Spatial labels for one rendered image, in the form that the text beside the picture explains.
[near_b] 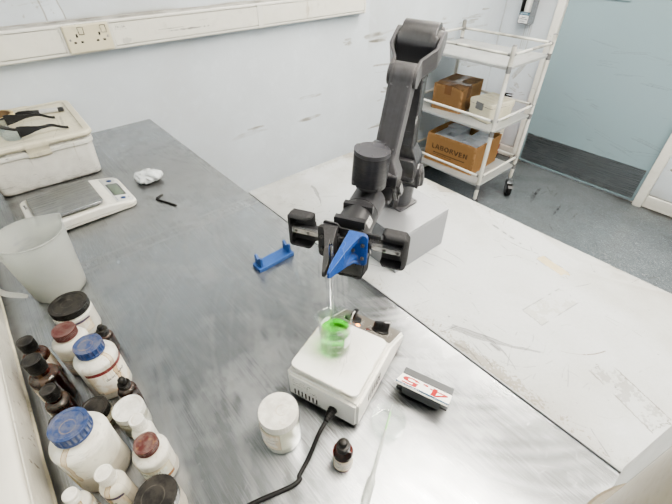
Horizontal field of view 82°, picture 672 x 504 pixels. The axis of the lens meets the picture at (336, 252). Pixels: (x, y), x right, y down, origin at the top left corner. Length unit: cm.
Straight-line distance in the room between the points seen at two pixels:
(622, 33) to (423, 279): 268
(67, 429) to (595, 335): 90
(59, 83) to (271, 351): 135
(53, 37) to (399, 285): 140
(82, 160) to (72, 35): 46
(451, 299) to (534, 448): 32
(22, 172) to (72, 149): 15
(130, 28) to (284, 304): 127
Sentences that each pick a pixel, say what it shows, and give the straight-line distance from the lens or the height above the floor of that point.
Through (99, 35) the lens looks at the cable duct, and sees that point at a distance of 176.
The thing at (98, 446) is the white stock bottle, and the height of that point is 99.
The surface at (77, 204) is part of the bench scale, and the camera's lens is 127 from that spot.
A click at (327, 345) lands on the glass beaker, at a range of 62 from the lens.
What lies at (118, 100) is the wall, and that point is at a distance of 187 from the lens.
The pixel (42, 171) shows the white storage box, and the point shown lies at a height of 95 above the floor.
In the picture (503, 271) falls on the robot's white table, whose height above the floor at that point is 90.
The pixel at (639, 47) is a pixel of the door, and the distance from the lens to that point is 333.
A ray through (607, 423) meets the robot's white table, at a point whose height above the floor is 90.
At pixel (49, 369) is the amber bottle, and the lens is 79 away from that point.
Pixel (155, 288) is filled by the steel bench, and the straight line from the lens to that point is 96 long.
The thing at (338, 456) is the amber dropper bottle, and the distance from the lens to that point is 62.
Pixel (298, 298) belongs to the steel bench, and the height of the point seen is 90.
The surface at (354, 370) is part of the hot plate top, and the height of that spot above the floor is 99.
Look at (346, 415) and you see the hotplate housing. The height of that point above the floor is 93.
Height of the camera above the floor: 151
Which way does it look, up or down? 40 degrees down
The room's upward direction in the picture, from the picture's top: straight up
